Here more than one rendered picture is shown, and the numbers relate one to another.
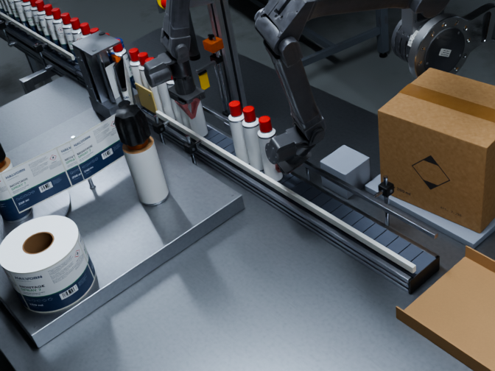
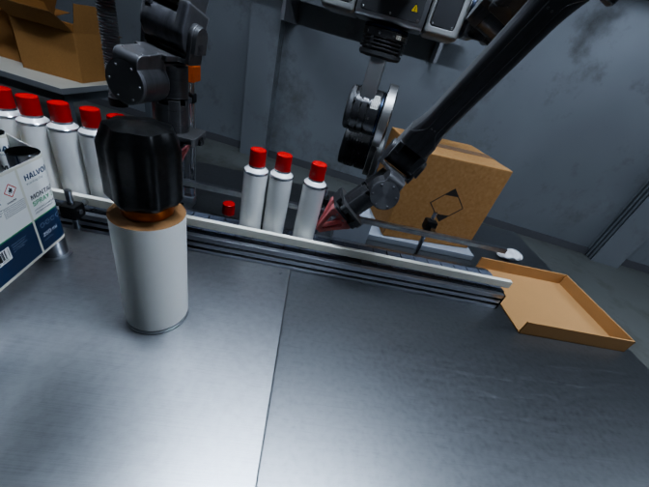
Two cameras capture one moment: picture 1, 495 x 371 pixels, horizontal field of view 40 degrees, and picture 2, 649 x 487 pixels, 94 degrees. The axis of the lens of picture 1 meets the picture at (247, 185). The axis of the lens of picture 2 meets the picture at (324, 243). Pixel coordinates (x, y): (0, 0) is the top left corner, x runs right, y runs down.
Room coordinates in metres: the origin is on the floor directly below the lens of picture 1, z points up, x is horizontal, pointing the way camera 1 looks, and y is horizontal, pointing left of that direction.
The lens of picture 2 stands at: (1.24, 0.46, 1.30)
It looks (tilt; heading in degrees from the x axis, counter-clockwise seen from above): 33 degrees down; 295
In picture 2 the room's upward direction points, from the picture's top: 16 degrees clockwise
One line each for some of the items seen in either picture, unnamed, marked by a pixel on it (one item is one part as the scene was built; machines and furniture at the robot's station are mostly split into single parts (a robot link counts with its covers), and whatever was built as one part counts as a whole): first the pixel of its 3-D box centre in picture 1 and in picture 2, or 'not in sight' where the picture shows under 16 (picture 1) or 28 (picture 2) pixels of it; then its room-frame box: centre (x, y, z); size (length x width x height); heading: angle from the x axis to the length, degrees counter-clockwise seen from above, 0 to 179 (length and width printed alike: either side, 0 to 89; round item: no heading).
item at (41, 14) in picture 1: (47, 24); not in sight; (2.69, 0.67, 0.98); 0.05 x 0.05 x 0.20
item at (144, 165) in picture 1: (141, 154); (151, 236); (1.57, 0.27, 1.03); 0.09 x 0.09 x 0.30
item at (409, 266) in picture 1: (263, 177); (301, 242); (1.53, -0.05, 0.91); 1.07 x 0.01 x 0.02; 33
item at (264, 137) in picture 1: (269, 149); (309, 206); (1.54, -0.08, 0.98); 0.05 x 0.05 x 0.20
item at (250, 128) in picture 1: (253, 138); (277, 198); (1.61, -0.04, 0.98); 0.05 x 0.05 x 0.20
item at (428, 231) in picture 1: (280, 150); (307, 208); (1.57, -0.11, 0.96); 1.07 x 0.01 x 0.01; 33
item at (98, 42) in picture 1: (96, 43); not in sight; (2.09, 0.39, 1.14); 0.14 x 0.11 x 0.01; 33
